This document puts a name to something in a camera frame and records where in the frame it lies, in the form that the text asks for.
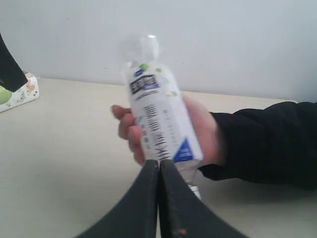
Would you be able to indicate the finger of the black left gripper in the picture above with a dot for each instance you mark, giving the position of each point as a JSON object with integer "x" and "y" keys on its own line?
{"x": 11, "y": 75}

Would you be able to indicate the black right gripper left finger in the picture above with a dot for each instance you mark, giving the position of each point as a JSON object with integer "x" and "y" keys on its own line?
{"x": 135, "y": 215}

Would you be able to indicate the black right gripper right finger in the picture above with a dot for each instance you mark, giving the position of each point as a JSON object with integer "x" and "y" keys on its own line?
{"x": 182, "y": 214}

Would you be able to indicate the white blue label bottle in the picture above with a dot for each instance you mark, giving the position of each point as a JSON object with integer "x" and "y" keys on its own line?
{"x": 158, "y": 107}

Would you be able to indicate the black sleeved forearm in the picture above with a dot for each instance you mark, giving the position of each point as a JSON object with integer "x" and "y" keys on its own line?
{"x": 276, "y": 145}

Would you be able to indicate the green apple label bottle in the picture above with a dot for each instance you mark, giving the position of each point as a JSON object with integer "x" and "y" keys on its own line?
{"x": 25, "y": 94}

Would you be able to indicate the person's open hand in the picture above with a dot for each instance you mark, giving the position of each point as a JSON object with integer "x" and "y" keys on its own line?
{"x": 207, "y": 130}

